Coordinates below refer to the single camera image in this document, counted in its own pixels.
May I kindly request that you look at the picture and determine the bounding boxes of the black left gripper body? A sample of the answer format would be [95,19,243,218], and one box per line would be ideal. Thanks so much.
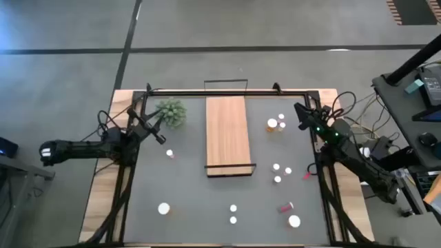
[126,107,167,145]

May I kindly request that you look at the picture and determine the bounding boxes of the black power supply box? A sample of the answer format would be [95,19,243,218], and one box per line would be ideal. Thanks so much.
[370,136,392,161]

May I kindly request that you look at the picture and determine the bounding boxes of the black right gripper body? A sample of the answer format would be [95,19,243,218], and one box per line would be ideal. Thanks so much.
[298,107,321,131]

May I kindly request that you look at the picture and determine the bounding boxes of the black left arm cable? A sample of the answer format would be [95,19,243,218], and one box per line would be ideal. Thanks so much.
[96,109,120,138]

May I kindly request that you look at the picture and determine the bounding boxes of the dark tablet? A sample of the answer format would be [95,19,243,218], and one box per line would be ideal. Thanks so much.
[411,108,441,123]

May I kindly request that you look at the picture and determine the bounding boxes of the black device blue light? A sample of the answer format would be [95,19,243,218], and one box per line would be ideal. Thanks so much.
[0,136,20,159]

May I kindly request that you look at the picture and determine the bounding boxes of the brown cardboard box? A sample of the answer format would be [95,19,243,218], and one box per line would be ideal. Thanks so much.
[422,174,441,214]

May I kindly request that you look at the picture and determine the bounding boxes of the black pole stand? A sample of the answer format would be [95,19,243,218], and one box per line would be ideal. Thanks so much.
[384,33,441,86]

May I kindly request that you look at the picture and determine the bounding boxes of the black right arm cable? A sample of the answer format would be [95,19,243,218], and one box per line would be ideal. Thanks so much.
[322,91,358,121]

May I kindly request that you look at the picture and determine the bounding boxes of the black floor mat striped edge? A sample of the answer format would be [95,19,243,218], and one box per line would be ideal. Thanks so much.
[385,0,441,26]

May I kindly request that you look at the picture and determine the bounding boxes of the small teal box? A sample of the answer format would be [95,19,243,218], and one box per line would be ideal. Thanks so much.
[404,79,424,95]

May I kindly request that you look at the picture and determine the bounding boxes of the black power adapter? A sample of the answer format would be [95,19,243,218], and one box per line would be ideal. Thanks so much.
[418,67,441,106]

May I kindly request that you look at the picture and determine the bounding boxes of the dark grey side desk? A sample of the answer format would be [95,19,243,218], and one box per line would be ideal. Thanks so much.
[371,60,441,169]

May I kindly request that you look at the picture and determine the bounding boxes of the grey metal stand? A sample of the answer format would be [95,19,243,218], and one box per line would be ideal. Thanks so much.
[0,154,56,248]

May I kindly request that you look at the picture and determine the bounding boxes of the black metal rig frame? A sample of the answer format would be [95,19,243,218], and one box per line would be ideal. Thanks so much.
[77,81,375,248]

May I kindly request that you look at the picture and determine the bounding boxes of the green plant in patterned pot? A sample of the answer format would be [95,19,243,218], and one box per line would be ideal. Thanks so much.
[154,97,189,130]

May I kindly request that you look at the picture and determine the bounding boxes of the black computer mouse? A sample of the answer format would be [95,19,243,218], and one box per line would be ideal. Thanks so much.
[418,132,438,147]

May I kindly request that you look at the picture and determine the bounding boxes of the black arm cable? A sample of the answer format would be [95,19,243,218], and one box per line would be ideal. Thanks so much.
[322,91,358,121]
[96,109,120,138]

